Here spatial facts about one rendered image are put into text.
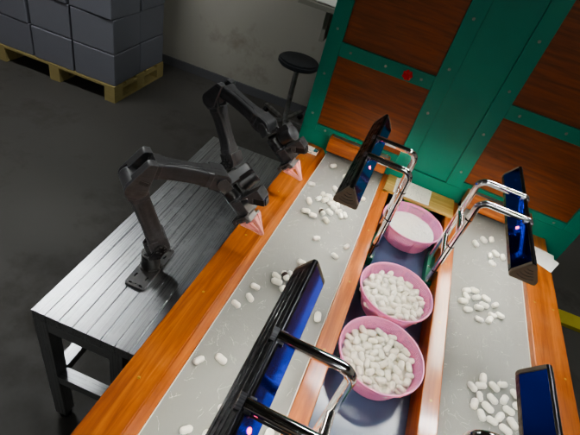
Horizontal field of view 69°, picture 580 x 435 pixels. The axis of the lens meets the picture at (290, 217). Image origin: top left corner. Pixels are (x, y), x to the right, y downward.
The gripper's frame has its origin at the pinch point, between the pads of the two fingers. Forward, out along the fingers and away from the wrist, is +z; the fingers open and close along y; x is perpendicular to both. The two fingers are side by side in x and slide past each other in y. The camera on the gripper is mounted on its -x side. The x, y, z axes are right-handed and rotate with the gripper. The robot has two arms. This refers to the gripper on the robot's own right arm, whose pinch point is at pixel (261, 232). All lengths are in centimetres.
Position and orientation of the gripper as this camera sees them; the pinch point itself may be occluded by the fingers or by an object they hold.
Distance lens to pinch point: 141.5
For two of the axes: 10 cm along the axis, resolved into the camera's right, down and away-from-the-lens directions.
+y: 3.5, -5.4, 7.7
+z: 5.4, 7.8, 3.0
